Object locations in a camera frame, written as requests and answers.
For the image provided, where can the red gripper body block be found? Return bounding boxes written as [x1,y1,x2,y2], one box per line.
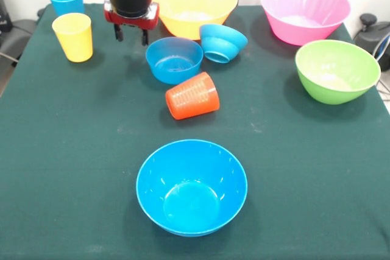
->
[103,0,160,31]

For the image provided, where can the medium translucent blue bowl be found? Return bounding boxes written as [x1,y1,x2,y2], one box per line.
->
[145,37,204,85]

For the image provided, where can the small cyan plastic bowl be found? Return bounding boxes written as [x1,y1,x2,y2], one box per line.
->
[199,23,249,64]

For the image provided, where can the red-orange plastic cup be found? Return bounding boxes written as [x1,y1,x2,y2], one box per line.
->
[165,71,221,121]

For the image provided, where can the large blue plastic bowl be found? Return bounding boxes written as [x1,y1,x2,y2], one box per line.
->
[135,139,249,237]

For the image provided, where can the yellow plastic cup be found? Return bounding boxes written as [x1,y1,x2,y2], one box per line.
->
[51,12,93,63]

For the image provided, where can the orange plastic bowl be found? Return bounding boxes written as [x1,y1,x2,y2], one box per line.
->
[151,0,239,41]

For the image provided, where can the dark green tablecloth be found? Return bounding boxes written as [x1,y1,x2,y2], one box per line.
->
[0,3,390,260]

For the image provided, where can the magenta pink plastic bowl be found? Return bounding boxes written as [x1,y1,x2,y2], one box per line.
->
[260,0,352,46]

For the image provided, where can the lime green plastic bowl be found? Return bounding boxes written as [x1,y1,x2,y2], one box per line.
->
[294,39,381,105]

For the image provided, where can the gray pedestal foot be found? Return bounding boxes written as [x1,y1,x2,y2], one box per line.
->
[0,18,40,60]
[353,13,390,71]

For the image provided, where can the tangle of floor cables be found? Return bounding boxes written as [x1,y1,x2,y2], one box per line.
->
[373,33,390,96]

